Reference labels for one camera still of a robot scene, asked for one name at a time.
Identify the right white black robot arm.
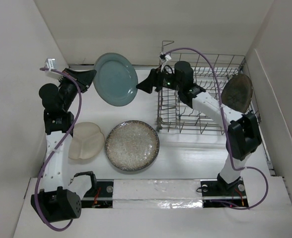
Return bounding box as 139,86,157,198
136,61,262,195

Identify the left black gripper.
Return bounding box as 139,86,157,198
58,68,95,112

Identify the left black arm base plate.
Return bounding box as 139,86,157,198
81,180,114,208

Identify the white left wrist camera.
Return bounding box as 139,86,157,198
45,58,57,74

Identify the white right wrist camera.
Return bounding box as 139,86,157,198
159,52,171,72

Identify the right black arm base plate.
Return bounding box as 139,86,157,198
196,179,249,208

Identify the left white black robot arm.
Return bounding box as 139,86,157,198
31,68,100,231

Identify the cream divided plate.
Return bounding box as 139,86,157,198
69,122,105,160

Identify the speckled white dark-rimmed plate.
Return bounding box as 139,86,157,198
105,120,160,172

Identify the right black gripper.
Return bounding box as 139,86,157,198
136,64,182,94

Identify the grey wire dish rack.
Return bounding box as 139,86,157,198
155,40,261,137

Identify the brown glazed round plate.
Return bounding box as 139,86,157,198
221,74,253,113

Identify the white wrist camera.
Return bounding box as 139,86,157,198
159,52,171,72
45,58,57,74

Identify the blue-grey round plate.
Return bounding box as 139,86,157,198
93,53,138,107

